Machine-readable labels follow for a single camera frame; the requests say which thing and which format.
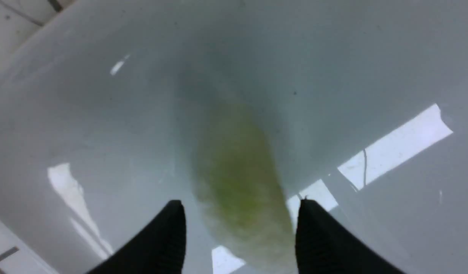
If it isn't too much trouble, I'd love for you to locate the green dumpling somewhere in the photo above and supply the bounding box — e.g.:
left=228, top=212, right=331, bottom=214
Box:
left=192, top=103, right=297, bottom=274

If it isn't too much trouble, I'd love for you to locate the white rectangular ceramic plate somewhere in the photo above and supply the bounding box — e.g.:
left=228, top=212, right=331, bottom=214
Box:
left=0, top=0, right=468, bottom=274

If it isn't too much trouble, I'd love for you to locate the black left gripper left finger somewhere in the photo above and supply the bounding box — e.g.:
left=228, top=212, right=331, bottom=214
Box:
left=88, top=200, right=187, bottom=274

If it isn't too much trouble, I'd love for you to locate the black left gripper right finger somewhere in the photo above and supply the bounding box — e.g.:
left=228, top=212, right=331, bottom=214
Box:
left=295, top=198, right=402, bottom=274

